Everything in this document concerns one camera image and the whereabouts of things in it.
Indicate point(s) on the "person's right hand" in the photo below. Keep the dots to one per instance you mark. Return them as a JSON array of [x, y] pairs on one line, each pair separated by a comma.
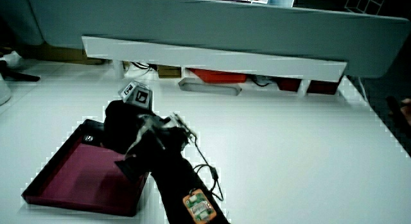
[[128, 131]]

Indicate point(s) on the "dark red square plate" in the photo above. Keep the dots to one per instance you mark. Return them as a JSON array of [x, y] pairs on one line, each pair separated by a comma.
[[80, 176]]

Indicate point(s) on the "yellow small box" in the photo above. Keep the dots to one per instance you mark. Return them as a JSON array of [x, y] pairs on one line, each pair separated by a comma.
[[169, 72]]

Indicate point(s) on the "grey oblong tray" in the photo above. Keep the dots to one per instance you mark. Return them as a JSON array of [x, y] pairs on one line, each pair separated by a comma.
[[208, 88]]

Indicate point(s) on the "orange sensor board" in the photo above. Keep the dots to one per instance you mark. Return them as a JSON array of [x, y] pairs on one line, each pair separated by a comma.
[[199, 206]]

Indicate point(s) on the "brown cardboard box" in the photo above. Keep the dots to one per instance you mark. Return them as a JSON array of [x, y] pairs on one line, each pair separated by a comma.
[[57, 54]]

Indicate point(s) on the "red flat box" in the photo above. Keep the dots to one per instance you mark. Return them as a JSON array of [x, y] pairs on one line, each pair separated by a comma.
[[218, 76]]

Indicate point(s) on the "white desk shelf riser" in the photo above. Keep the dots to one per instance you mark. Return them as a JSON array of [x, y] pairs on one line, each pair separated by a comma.
[[205, 58]]

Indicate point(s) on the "black stand base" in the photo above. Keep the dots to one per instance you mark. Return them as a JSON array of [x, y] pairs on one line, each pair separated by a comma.
[[16, 75]]

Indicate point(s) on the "grey desk divider panel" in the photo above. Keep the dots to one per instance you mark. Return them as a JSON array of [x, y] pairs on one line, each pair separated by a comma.
[[224, 28]]

